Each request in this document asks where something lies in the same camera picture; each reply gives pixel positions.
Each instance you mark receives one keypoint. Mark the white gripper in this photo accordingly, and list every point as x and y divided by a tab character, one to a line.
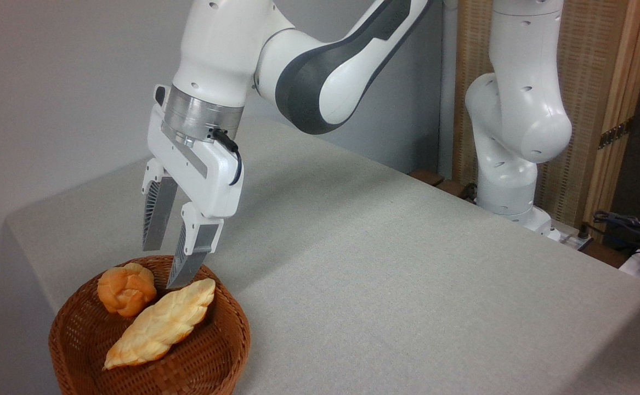
210	175

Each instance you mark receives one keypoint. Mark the braided bread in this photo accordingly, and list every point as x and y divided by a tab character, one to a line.
160	323

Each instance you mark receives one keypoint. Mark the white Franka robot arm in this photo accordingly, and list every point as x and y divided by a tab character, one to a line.
522	109

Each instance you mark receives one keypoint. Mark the round knot bread roll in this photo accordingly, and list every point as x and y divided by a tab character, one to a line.
125	288

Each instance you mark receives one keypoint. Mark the brown woven wicker basket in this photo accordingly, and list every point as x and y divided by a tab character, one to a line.
213	362

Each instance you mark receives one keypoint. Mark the brown wooden block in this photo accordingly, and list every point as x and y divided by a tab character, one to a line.
451	187

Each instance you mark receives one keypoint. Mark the metal screen hinge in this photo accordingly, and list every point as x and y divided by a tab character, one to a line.
615	133

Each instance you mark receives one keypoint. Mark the wooden woven folding screen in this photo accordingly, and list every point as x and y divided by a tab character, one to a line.
591	55

